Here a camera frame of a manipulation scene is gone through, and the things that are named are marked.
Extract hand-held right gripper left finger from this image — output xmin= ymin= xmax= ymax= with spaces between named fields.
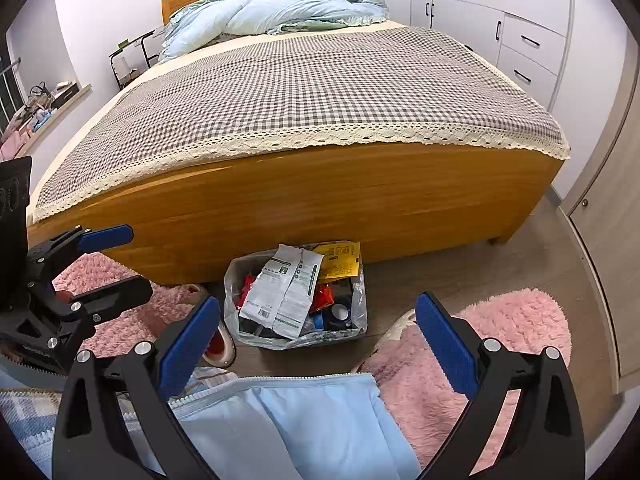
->
xmin=51 ymin=296 xmax=222 ymax=480

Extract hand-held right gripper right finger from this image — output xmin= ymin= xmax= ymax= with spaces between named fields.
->
xmin=415 ymin=291 xmax=586 ymax=480

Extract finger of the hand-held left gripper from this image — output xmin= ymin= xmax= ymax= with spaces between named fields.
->
xmin=27 ymin=225 xmax=135 ymax=266
xmin=70 ymin=275 xmax=153 ymax=322

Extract translucent plastic bin bag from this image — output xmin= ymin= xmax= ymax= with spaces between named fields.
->
xmin=223 ymin=240 xmax=369 ymax=351

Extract white green wipes packet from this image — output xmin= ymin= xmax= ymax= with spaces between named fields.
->
xmin=238 ymin=244 xmax=304 ymax=328
xmin=272 ymin=249 xmax=326 ymax=339

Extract yellow snack packet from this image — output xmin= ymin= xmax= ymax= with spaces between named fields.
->
xmin=312 ymin=241 xmax=362 ymax=281

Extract cream floral slipper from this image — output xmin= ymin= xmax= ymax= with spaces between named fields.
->
xmin=350 ymin=308 xmax=418 ymax=376

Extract pink fluffy rug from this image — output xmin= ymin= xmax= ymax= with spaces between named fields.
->
xmin=357 ymin=287 xmax=572 ymax=468

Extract pink bag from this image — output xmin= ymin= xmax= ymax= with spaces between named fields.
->
xmin=0 ymin=130 xmax=28 ymax=158

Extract person's light blue pyjamas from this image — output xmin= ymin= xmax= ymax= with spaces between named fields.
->
xmin=0 ymin=355 xmax=423 ymax=480

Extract beige window sill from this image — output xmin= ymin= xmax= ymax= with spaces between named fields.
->
xmin=0 ymin=82 xmax=92 ymax=158

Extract black box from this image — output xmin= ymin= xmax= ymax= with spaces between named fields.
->
xmin=51 ymin=86 xmax=81 ymax=110

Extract black metal bedside rack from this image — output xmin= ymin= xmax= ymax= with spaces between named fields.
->
xmin=109 ymin=30 xmax=158 ymax=92

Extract light blue duvet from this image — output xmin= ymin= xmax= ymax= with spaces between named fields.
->
xmin=159 ymin=0 xmax=390 ymax=65

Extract green ruffled quilt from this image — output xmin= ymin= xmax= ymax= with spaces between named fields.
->
xmin=165 ymin=2 xmax=388 ymax=36

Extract white wardrobe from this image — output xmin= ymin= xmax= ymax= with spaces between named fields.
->
xmin=409 ymin=0 xmax=576 ymax=111

